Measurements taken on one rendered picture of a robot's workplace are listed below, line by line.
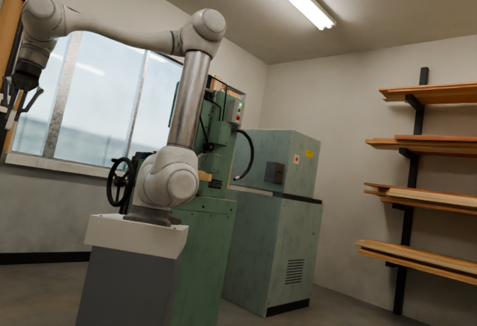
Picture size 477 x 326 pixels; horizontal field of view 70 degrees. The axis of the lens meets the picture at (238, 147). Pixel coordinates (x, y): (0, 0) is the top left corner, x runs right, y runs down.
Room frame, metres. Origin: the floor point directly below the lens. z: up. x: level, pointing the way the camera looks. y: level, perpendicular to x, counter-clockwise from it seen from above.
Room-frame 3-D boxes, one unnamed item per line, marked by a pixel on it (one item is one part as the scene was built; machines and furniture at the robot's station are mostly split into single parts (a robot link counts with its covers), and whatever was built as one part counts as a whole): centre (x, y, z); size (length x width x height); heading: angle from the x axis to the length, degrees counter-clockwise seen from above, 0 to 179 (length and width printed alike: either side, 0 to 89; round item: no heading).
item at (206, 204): (2.31, 0.30, 0.76); 0.57 x 0.45 x 0.09; 134
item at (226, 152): (2.43, 0.18, 1.16); 0.22 x 0.22 x 0.72; 44
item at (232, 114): (2.34, 0.06, 1.40); 0.10 x 0.06 x 0.16; 134
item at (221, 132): (2.26, 0.13, 1.23); 0.09 x 0.08 x 0.15; 134
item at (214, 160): (2.24, 0.15, 1.02); 0.09 x 0.07 x 0.12; 44
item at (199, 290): (2.31, 0.30, 0.36); 0.58 x 0.45 x 0.71; 134
